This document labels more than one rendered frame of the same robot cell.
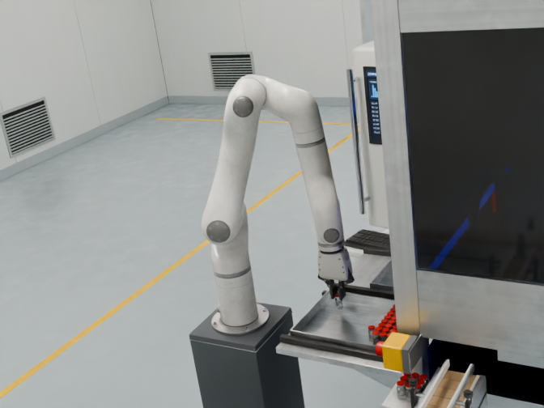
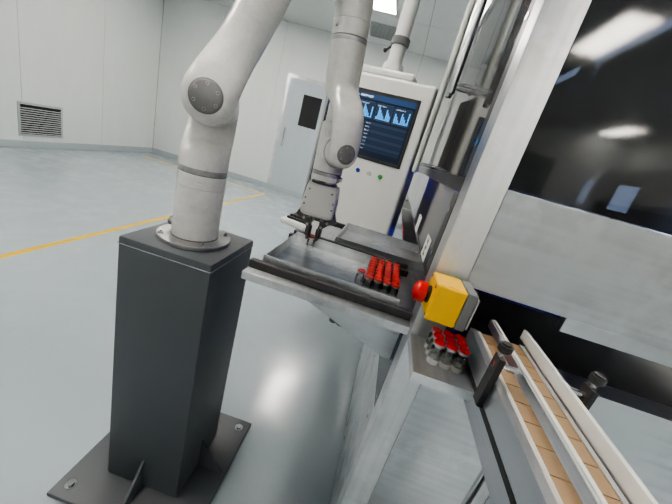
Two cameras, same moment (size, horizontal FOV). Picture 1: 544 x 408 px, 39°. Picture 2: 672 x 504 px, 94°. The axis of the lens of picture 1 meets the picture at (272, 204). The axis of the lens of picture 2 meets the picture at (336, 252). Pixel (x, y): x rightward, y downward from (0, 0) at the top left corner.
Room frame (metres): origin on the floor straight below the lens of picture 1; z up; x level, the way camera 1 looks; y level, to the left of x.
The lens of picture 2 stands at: (1.29, 0.17, 1.20)
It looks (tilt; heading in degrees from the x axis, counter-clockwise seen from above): 18 degrees down; 333
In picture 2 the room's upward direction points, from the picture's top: 16 degrees clockwise
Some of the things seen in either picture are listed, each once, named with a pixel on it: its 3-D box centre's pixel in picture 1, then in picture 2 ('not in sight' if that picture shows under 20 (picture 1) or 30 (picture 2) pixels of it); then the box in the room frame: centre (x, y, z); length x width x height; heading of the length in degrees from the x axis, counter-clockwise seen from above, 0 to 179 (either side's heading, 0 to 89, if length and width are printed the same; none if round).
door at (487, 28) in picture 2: not in sight; (463, 91); (2.35, -0.69, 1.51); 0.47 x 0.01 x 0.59; 147
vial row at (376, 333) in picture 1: (386, 325); (369, 273); (1.96, -0.29, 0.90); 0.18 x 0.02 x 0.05; 147
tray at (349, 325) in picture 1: (359, 322); (338, 265); (2.01, -0.21, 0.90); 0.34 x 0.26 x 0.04; 57
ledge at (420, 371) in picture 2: (416, 399); (445, 366); (1.64, -0.30, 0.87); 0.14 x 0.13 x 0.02; 57
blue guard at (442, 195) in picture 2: not in sight; (418, 192); (2.61, -0.84, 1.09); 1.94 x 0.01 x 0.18; 147
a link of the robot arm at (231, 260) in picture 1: (227, 231); (210, 124); (2.23, 0.15, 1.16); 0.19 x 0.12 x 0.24; 172
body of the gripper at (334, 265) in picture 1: (333, 261); (320, 198); (2.15, -0.17, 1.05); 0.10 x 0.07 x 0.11; 57
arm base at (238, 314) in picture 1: (236, 295); (198, 206); (2.20, 0.15, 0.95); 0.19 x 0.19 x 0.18
